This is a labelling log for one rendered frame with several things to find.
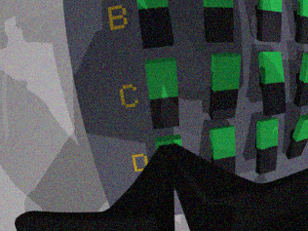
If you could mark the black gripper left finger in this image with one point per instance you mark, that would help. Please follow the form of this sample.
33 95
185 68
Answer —
147 206

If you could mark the grey switch panel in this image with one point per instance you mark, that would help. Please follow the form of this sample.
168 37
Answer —
225 79

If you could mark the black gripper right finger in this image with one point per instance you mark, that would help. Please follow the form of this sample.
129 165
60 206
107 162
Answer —
216 200

